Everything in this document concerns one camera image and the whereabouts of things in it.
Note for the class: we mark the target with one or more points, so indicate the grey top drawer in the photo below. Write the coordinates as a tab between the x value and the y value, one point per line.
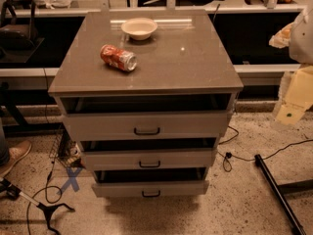
148	117

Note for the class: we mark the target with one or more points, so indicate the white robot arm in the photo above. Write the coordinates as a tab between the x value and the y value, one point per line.
301	42

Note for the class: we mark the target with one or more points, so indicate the brown shoe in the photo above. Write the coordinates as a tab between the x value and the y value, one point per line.
9	156

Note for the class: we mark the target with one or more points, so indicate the black metal leg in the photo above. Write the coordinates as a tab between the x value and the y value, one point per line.
281	190

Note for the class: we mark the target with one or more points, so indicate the wire basket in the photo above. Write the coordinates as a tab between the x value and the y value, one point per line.
65	151

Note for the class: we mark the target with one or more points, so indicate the red soda can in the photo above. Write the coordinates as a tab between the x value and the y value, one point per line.
118	58

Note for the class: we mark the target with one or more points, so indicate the grey drawer cabinet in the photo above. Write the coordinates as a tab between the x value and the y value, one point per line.
184	56

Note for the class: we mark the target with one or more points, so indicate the grey drawer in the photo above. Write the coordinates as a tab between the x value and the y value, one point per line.
150	183
149	153
148	117

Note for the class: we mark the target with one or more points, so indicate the cream paper bowl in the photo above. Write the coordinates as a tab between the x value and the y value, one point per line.
139	28

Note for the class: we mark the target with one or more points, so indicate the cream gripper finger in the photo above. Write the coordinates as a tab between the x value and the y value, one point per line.
282	38
295	95

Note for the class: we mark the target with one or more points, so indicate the black tripod stand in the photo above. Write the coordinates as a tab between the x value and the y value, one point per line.
14	192

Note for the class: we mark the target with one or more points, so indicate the blue tape cross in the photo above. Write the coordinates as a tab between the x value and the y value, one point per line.
72	173

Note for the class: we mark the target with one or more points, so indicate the grey middle drawer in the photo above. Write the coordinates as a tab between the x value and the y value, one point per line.
149	153

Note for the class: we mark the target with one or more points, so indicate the grey bottom drawer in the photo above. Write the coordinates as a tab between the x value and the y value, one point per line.
150	183

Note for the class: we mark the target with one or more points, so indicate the black chair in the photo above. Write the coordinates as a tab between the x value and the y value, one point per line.
18	42

